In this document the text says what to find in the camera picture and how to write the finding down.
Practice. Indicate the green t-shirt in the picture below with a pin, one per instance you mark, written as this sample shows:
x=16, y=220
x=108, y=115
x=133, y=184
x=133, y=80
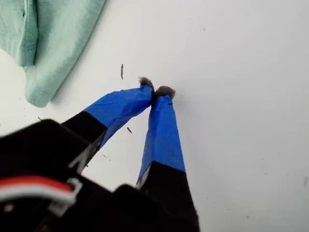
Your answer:
x=60, y=36

